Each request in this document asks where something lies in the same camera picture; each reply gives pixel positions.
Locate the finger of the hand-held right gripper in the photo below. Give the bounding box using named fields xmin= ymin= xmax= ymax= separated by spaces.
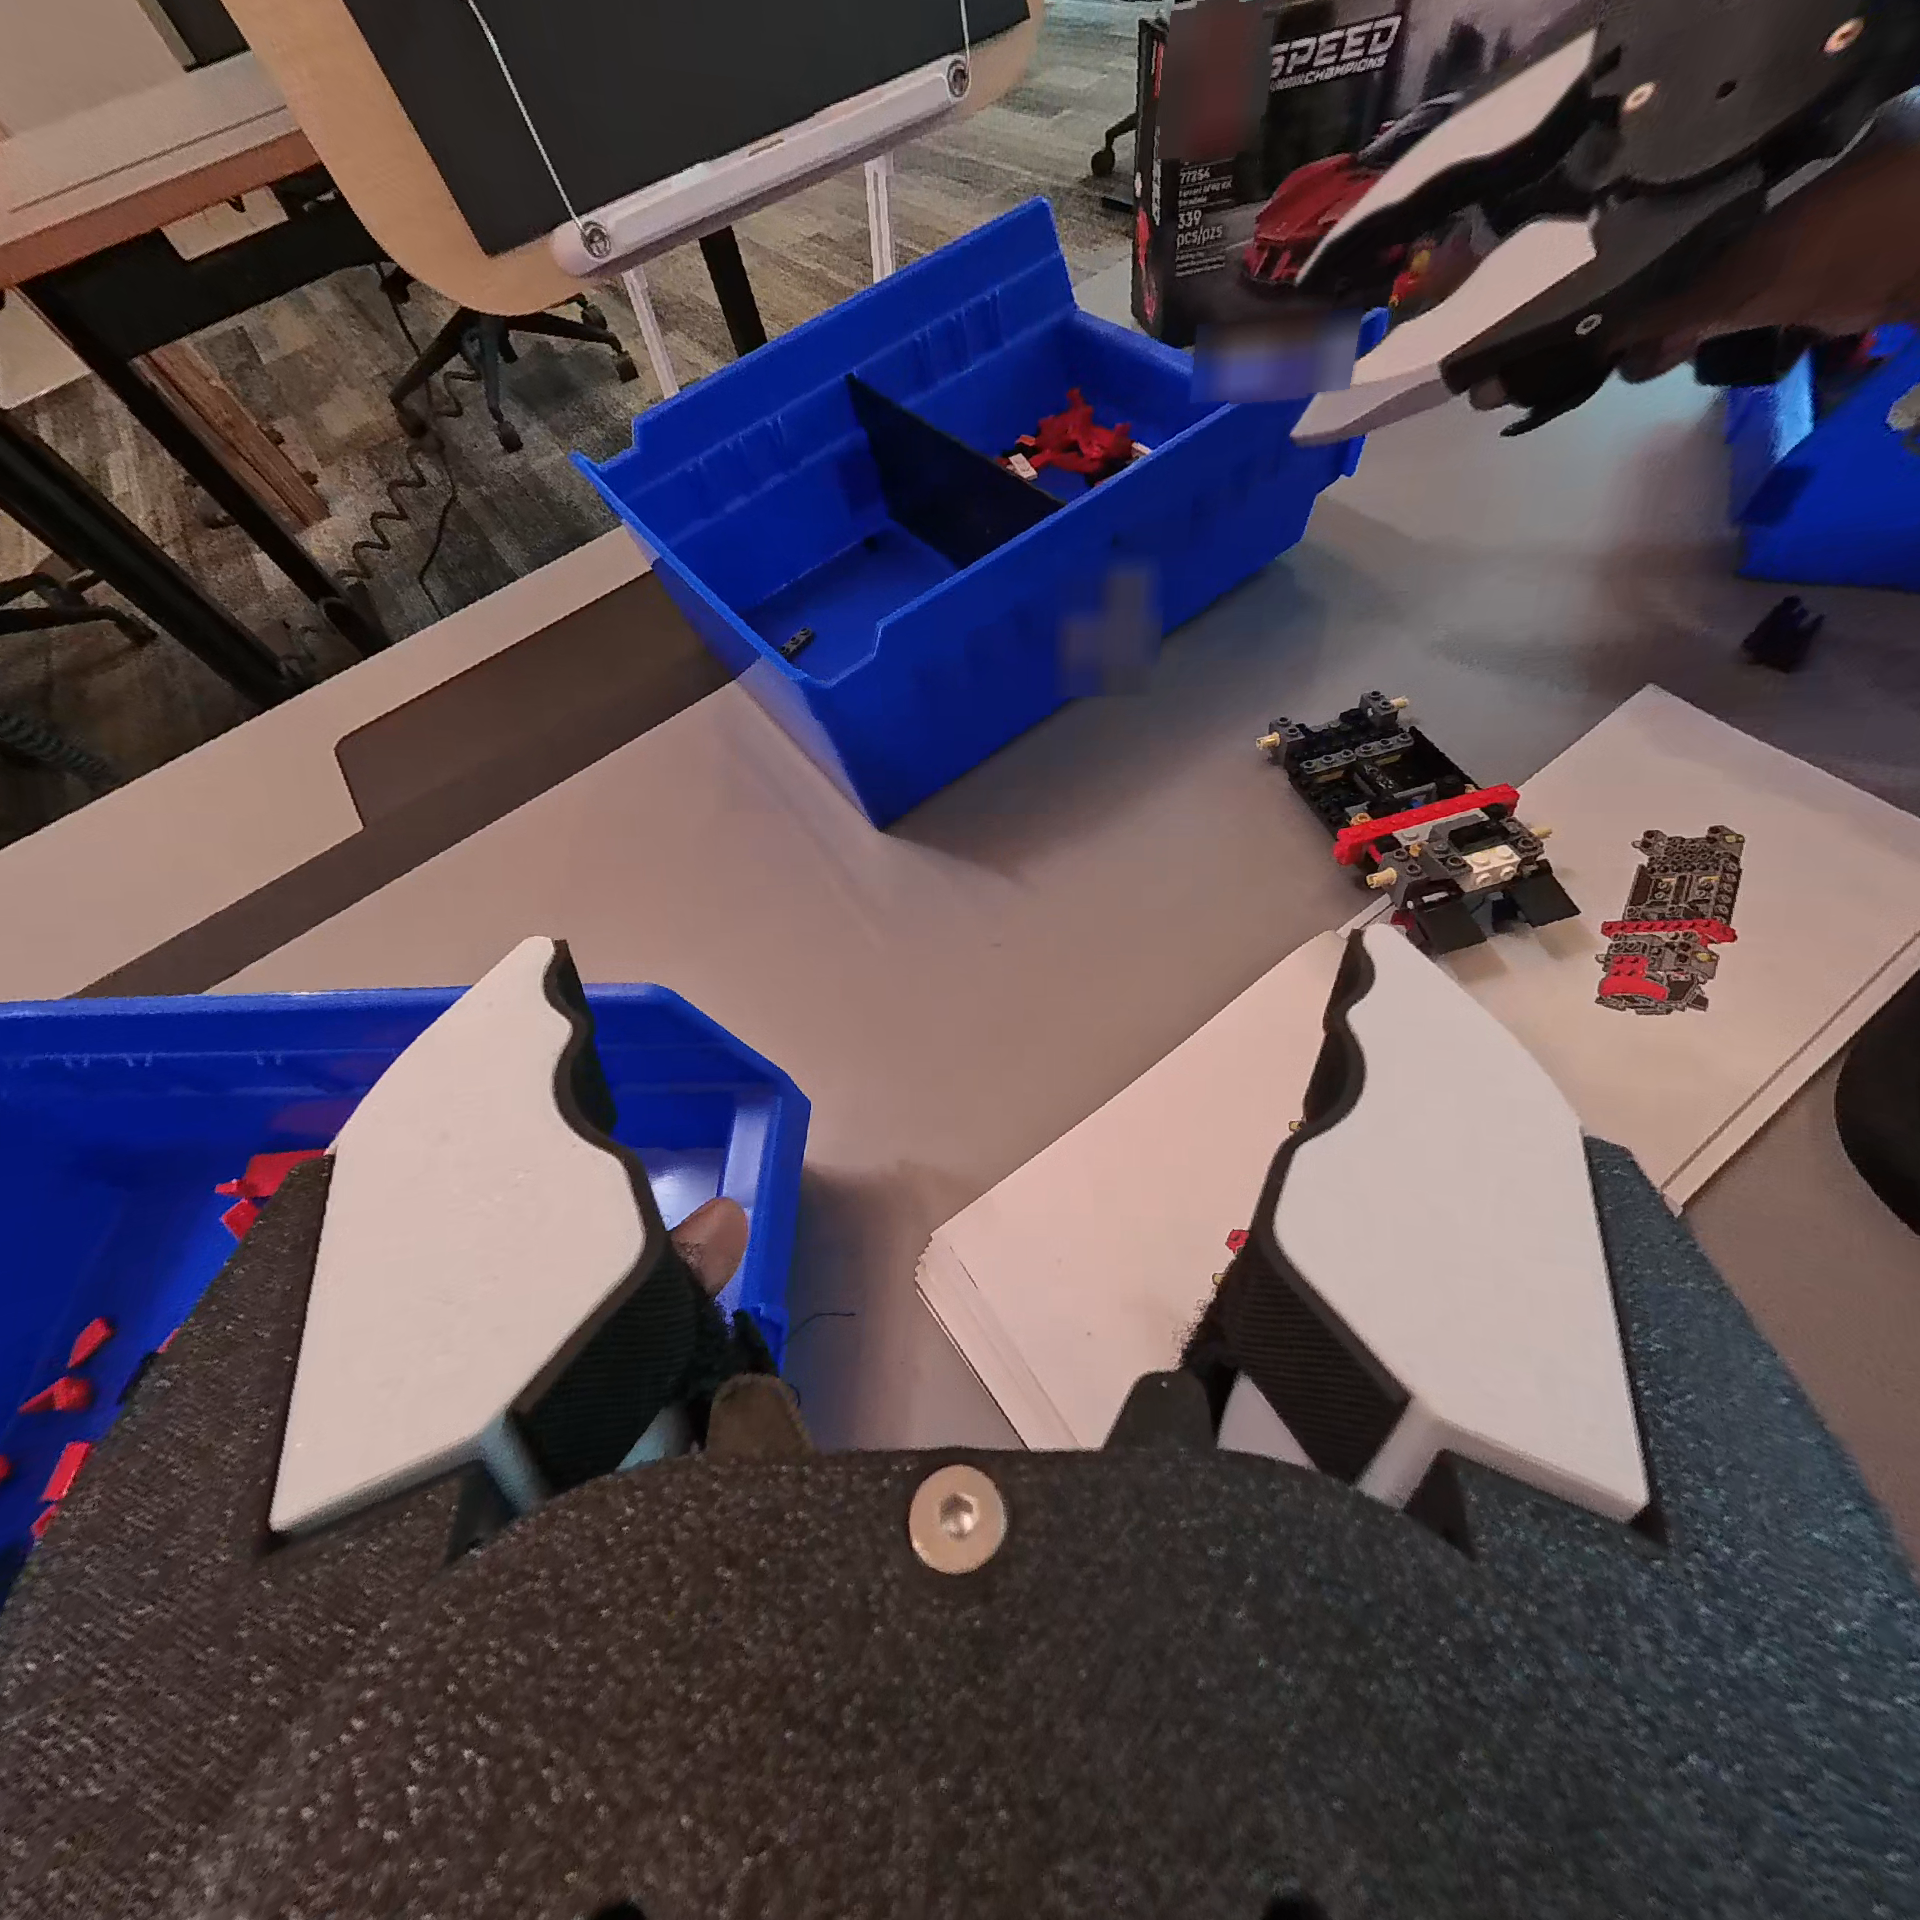
xmin=1289 ymin=30 xmax=1603 ymax=291
xmin=1289 ymin=195 xmax=1603 ymax=447

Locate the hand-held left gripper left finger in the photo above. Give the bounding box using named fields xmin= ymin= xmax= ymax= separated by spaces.
xmin=267 ymin=936 xmax=676 ymax=1539

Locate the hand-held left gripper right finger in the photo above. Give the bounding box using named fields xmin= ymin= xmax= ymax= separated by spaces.
xmin=1184 ymin=924 xmax=1655 ymax=1528

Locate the lego car chassis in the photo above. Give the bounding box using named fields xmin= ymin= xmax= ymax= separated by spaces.
xmin=1260 ymin=689 xmax=1585 ymax=960

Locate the black lego set box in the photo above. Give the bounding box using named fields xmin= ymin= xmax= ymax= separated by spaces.
xmin=1127 ymin=0 xmax=1614 ymax=349

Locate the red lego part cluster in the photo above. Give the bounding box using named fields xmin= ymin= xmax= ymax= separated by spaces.
xmin=1001 ymin=387 xmax=1144 ymax=485

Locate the pile of red lego bricks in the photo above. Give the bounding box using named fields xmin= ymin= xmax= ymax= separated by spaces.
xmin=0 ymin=1147 xmax=329 ymax=1547

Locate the person's left hand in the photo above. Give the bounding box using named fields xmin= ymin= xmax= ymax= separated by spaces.
xmin=672 ymin=1198 xmax=750 ymax=1304

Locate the blue bin holding red bricks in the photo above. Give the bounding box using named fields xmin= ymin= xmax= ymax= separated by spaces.
xmin=0 ymin=983 xmax=812 ymax=1607

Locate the white instruction booklet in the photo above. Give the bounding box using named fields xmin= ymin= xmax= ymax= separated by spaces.
xmin=914 ymin=681 xmax=1920 ymax=1454

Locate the blue bin with label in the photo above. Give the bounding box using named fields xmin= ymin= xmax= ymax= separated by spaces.
xmin=1727 ymin=321 xmax=1920 ymax=590

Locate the black bin divider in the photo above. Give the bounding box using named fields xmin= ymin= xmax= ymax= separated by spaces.
xmin=848 ymin=375 xmax=1062 ymax=568

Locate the blue bin with black divider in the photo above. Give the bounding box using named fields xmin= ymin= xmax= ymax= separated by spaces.
xmin=574 ymin=198 xmax=1370 ymax=830

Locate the black board on wooden stand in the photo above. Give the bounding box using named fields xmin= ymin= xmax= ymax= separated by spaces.
xmin=222 ymin=0 xmax=1048 ymax=405

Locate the black office chair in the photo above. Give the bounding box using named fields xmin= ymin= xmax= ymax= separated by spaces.
xmin=387 ymin=267 xmax=636 ymax=455

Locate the wooden office desk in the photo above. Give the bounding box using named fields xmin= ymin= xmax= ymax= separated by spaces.
xmin=0 ymin=0 xmax=395 ymax=705

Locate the black coiled cable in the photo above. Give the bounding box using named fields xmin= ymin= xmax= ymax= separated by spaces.
xmin=334 ymin=435 xmax=459 ymax=600

